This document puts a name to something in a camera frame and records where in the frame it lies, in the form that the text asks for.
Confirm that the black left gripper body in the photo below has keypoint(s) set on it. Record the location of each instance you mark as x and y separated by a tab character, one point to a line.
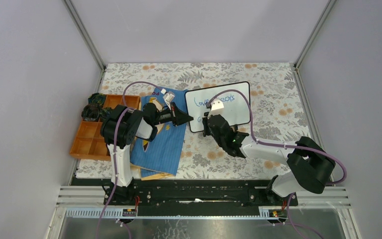
171	113

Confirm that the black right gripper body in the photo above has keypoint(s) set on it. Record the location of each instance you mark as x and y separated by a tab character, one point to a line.
210	132

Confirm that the black framed whiteboard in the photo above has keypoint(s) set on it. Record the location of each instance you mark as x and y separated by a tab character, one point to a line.
235	109

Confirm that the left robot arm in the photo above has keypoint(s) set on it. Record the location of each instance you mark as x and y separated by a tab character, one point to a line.
119	130

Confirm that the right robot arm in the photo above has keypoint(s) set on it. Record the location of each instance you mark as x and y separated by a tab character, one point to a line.
310	167

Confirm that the floral tablecloth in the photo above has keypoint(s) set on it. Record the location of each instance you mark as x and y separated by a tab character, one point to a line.
275	101

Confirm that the dark rolled fabric middle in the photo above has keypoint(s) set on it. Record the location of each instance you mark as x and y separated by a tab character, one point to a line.
104	113

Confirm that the dark rolled fabric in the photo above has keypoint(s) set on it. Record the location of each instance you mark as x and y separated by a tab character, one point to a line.
104	113
91	112
97	98

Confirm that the dark rolled fabric top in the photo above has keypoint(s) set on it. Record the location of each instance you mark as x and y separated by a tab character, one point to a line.
97	98

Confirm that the dark rolled fabric left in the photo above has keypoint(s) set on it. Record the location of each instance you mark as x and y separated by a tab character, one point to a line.
91	112

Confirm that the wooden compartment tray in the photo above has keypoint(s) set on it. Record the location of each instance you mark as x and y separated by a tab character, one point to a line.
88	142

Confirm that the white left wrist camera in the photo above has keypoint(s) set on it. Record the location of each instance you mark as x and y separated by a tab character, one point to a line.
168	97

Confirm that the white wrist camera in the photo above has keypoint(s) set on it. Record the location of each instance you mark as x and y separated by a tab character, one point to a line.
216	108
168	97

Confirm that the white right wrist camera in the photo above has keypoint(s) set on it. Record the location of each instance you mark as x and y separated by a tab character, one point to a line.
216	108

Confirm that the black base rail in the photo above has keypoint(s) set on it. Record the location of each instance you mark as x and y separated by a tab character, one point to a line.
196	198

